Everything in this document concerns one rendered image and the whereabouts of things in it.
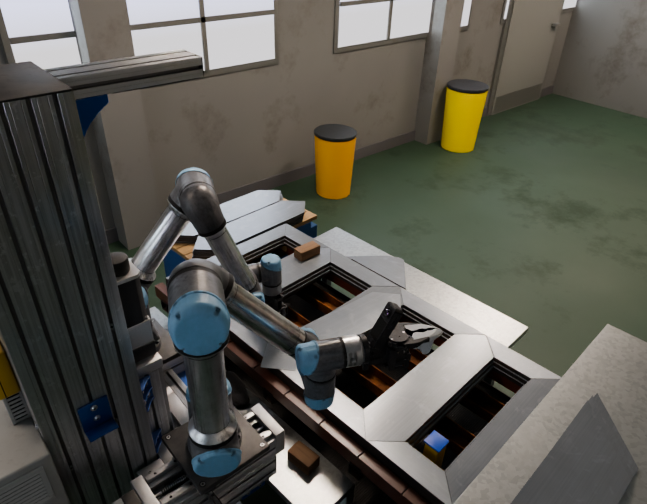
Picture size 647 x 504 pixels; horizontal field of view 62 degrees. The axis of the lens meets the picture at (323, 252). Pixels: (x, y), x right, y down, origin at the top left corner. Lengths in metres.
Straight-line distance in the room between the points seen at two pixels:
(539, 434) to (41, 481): 1.33
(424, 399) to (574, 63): 7.41
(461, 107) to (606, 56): 3.11
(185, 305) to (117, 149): 3.12
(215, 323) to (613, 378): 1.39
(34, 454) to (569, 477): 1.34
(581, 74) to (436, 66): 3.21
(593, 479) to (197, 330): 1.12
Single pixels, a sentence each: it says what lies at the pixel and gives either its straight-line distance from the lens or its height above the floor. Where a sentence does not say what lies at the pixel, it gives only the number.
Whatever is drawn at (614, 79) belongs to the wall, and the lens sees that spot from 8.72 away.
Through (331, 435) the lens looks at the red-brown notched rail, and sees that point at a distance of 1.90.
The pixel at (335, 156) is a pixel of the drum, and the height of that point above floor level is 0.44.
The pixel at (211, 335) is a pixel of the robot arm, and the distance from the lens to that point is 1.08.
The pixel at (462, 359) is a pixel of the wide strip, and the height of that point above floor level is 0.87.
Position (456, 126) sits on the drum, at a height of 0.31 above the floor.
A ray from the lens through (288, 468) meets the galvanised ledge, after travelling 2.00.
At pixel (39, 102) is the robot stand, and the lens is 1.11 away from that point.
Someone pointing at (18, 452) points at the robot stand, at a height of 1.23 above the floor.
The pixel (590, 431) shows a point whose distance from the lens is 1.80.
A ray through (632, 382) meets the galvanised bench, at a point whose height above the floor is 1.05.
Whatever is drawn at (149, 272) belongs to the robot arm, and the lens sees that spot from 1.89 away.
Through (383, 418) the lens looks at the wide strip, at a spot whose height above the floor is 0.87.
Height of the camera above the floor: 2.33
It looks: 33 degrees down
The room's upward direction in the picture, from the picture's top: 2 degrees clockwise
